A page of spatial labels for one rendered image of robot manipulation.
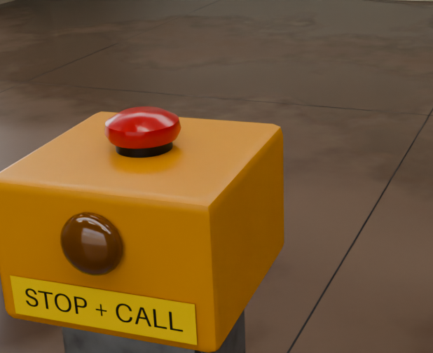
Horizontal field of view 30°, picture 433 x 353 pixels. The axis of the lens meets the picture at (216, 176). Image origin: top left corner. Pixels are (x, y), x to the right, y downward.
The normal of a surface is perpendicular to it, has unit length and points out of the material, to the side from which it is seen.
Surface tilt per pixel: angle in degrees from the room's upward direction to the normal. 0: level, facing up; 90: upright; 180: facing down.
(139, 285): 90
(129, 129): 30
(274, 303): 0
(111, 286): 90
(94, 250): 86
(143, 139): 79
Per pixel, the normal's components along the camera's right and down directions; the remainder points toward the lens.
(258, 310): -0.04, -0.93
